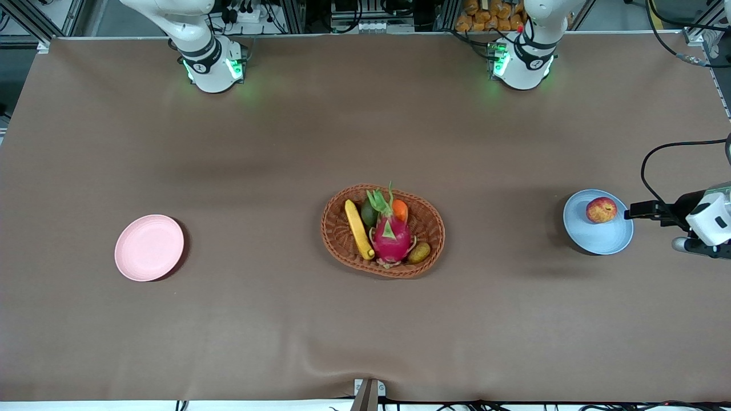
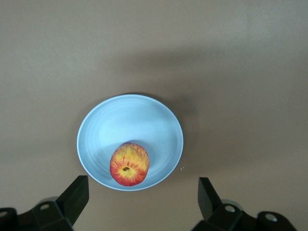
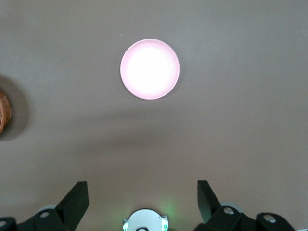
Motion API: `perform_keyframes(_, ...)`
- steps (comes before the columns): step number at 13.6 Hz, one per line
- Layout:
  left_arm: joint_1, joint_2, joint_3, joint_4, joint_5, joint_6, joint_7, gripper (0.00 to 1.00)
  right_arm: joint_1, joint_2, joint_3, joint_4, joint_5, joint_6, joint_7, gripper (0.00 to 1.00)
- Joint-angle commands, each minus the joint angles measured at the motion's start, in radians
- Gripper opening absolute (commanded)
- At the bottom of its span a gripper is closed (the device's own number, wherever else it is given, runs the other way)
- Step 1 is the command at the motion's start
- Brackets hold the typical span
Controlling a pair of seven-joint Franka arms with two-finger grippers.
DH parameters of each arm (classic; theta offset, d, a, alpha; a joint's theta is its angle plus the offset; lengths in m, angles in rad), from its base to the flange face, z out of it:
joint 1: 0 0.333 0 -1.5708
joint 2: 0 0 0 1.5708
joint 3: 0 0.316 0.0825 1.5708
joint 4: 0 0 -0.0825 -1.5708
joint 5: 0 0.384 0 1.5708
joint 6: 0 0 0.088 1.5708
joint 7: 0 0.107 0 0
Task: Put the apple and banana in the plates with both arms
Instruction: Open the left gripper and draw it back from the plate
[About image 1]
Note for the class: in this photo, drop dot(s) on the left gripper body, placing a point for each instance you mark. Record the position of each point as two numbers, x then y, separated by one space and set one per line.
681 204

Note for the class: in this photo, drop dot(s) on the red yellow apple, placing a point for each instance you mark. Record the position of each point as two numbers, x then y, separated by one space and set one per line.
601 210

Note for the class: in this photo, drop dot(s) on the yellow banana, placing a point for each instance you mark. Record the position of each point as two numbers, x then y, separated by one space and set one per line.
358 228

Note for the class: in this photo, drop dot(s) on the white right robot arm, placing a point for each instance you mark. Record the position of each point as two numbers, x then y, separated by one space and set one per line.
205 57

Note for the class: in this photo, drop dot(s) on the light blue plate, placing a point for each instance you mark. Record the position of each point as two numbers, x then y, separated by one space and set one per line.
594 240

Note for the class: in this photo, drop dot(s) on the brown green kiwi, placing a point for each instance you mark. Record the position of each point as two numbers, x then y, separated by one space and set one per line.
420 251

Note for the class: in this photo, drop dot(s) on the orange fruit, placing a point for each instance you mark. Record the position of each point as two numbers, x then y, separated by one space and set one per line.
400 209

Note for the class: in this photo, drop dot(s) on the pile of orange bread packs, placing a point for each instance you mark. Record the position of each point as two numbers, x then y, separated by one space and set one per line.
491 14

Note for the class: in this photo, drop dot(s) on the pink dragon fruit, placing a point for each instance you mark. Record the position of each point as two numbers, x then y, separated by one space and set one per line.
391 240

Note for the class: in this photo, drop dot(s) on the dark green avocado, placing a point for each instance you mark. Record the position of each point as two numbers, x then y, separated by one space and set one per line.
368 214

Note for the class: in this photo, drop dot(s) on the brown wicker basket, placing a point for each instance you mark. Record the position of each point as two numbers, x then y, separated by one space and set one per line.
337 234

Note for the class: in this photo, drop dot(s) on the brown tablecloth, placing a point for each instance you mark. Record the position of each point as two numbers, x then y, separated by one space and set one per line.
228 142

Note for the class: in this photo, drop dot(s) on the white power strip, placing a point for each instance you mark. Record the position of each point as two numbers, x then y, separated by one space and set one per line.
245 14

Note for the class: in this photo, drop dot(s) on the pink plate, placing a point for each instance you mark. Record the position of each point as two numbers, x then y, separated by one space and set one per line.
149 248

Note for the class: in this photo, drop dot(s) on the aluminium frame post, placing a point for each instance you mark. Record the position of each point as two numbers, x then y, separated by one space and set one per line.
28 23
705 25

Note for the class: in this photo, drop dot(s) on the metal table edge bracket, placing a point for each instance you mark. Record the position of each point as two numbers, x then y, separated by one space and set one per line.
368 394

